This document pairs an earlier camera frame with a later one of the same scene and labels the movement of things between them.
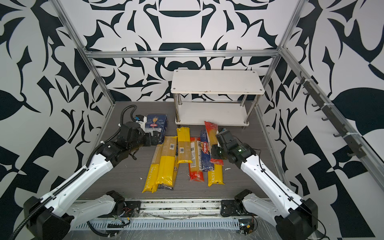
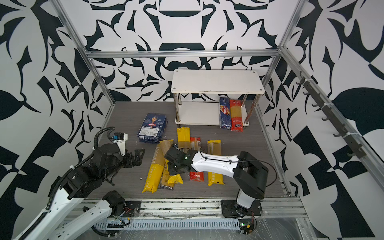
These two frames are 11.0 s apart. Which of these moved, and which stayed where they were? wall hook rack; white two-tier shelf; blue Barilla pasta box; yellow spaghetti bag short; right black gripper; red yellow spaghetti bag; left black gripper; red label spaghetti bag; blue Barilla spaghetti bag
Moved: blue Barilla spaghetti bag; right black gripper; left black gripper; red yellow spaghetti bag
Stayed: wall hook rack; white two-tier shelf; yellow spaghetti bag short; red label spaghetti bag; blue Barilla pasta box
